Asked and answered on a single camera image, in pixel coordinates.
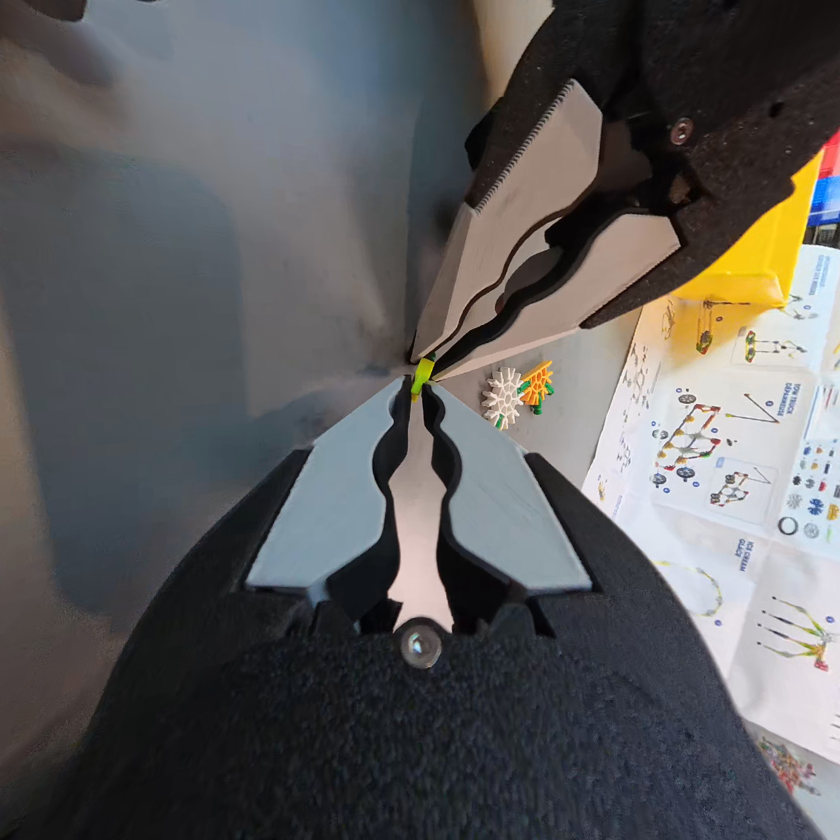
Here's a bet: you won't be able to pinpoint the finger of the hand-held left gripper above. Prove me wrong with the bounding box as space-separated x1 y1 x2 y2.
430 209 683 383
412 79 605 365

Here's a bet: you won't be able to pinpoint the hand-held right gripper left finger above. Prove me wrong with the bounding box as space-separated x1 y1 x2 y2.
246 377 413 608

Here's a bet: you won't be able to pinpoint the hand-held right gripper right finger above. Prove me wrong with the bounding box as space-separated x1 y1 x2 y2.
422 384 593 601

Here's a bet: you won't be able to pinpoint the toy construction model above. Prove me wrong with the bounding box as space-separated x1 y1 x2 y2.
481 360 556 431

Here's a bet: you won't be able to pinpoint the yellow plastic bin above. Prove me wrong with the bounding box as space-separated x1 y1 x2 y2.
672 154 824 309

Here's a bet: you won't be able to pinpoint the grey desk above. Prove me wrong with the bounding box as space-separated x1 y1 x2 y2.
0 0 651 821

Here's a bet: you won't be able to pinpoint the blue plastic crates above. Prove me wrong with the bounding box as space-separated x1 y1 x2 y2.
808 174 840 227

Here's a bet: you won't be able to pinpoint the toy instruction sheet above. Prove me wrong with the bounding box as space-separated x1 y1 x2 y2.
581 246 840 765

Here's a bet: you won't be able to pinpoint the colourful toy set box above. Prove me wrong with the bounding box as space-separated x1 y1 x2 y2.
748 722 840 821

